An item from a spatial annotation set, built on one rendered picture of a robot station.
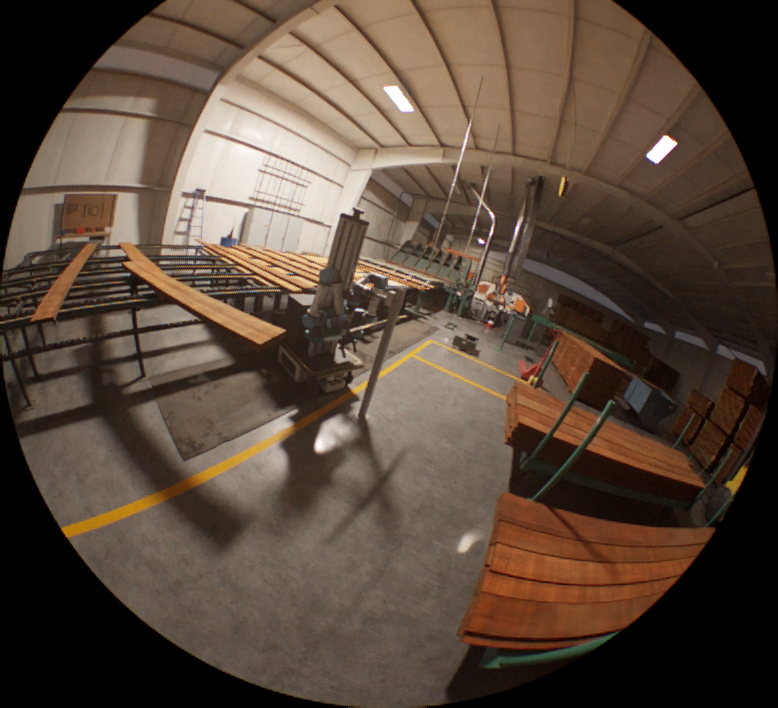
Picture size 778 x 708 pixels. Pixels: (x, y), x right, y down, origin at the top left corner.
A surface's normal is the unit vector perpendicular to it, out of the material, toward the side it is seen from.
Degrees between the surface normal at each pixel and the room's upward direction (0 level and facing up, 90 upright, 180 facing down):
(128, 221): 88
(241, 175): 89
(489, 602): 0
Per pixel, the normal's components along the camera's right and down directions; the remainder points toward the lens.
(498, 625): 0.29, -0.92
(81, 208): 0.84, 0.37
